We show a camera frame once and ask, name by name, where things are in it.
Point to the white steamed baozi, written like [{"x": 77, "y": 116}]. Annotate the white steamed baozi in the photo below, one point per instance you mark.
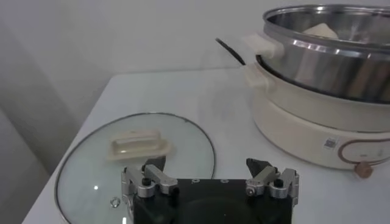
[{"x": 321, "y": 30}]

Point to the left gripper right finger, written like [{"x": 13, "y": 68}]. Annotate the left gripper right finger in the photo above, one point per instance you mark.
[{"x": 262, "y": 178}]

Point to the steel steamer basket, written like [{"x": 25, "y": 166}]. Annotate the steel steamer basket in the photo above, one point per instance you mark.
[{"x": 320, "y": 67}]

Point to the cream electric cooker base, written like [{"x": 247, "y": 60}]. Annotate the cream electric cooker base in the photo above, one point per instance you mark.
[{"x": 298, "y": 137}]

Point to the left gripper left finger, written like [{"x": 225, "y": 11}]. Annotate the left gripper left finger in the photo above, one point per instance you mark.
[{"x": 158, "y": 179}]

